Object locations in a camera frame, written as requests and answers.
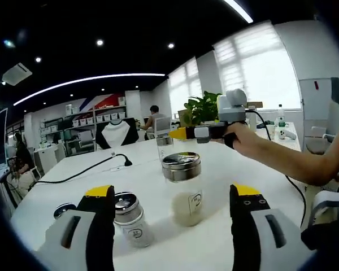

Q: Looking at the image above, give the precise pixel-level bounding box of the white thermos bottle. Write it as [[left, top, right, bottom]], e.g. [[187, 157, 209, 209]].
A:
[[248, 106, 258, 131]]

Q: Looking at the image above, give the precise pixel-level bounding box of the brown paper bag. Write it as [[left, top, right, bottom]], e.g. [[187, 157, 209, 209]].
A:
[[177, 109, 193, 128]]

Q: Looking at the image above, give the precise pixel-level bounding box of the tall seasoning bottle white powder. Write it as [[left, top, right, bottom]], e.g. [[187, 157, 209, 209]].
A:
[[161, 152, 203, 228]]

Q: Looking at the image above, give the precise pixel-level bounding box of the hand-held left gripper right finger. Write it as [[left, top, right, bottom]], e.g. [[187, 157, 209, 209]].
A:
[[229, 182, 319, 271]]

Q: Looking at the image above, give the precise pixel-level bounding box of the window with white blinds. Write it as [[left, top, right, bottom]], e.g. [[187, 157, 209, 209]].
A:
[[212, 20, 302, 111], [167, 56, 203, 114]]

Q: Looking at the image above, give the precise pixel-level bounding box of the seasoning bottle brown powder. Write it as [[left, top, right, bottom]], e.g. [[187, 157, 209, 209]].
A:
[[155, 134, 175, 163]]

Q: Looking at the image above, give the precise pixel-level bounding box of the green label water bottle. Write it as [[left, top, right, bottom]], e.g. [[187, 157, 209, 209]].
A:
[[275, 104, 285, 128]]

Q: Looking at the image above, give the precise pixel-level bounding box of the white cabinet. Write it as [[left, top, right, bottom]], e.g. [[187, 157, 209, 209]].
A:
[[299, 78, 333, 148]]

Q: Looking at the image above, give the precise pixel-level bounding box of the shelf of white storage boxes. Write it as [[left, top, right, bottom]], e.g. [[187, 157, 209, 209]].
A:
[[40, 97, 128, 137]]

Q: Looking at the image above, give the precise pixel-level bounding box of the white mesh chair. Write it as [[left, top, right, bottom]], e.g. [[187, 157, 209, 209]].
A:
[[153, 116, 172, 139]]

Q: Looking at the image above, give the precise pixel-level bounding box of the curved ceiling strip light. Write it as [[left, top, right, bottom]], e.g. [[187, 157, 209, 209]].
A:
[[12, 73, 166, 107]]

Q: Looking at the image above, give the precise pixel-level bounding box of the dark chair back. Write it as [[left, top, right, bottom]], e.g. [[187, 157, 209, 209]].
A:
[[330, 77, 339, 114]]

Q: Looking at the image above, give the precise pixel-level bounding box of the group of ceiling spotlights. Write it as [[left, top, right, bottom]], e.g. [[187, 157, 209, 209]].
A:
[[4, 38, 176, 97]]

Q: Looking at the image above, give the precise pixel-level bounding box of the black and white shirt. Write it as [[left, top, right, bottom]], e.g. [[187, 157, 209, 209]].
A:
[[95, 118, 140, 150]]

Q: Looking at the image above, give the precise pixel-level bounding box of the black table cable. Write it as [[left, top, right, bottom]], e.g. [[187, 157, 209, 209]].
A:
[[32, 153, 134, 186]]

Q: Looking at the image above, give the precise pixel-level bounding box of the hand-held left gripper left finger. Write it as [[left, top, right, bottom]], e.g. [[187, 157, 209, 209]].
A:
[[33, 184, 116, 271]]

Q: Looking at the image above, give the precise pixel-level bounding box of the green potted plant white pot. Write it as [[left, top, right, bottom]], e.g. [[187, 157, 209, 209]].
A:
[[184, 90, 224, 126]]

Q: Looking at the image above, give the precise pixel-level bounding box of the long ceiling strip light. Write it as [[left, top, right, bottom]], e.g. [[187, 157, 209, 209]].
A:
[[223, 0, 254, 24]]

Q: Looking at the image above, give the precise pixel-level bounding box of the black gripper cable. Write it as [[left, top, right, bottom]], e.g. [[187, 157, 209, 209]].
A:
[[244, 109, 307, 228]]

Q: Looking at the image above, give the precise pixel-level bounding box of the person's right hand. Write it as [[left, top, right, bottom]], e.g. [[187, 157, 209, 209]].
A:
[[223, 123, 258, 156]]

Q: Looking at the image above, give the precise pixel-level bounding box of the ceiling air conditioner vent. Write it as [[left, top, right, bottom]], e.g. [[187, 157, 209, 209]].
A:
[[2, 62, 33, 86]]

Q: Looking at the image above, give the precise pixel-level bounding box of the white handheld device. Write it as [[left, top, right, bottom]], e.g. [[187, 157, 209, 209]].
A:
[[276, 129, 298, 141]]

